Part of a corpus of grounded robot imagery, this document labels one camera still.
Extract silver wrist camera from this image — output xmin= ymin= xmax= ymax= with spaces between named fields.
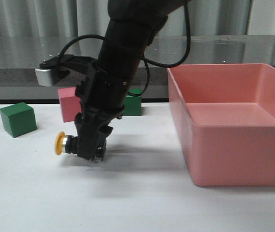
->
xmin=34 ymin=55 xmax=92 ymax=87

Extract yellow push button switch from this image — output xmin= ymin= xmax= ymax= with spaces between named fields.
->
xmin=54 ymin=131 xmax=78 ymax=155

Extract right green cube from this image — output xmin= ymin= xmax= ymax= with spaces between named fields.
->
xmin=123 ymin=89 xmax=142 ymax=116

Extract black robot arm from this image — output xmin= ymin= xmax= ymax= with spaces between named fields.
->
xmin=75 ymin=0 xmax=188 ymax=160

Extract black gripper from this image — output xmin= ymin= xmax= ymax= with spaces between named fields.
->
xmin=75 ymin=60 xmax=133 ymax=161

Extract grey curtain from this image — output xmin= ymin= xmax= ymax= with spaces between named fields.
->
xmin=0 ymin=0 xmax=275 ymax=37

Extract black cable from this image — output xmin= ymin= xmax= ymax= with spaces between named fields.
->
xmin=57 ymin=0 xmax=192 ymax=95

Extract left green cube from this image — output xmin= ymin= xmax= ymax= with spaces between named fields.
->
xmin=0 ymin=102 xmax=37 ymax=138

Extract green cube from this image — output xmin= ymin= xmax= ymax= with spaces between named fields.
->
xmin=123 ymin=89 xmax=142 ymax=116
xmin=0 ymin=102 xmax=37 ymax=138

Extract grey glossy bench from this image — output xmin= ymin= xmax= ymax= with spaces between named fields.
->
xmin=0 ymin=35 xmax=275 ymax=104

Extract pink plastic bin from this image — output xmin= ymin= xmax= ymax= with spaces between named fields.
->
xmin=168 ymin=64 xmax=275 ymax=186

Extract pink cube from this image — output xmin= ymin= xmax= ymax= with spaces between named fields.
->
xmin=58 ymin=87 xmax=82 ymax=122

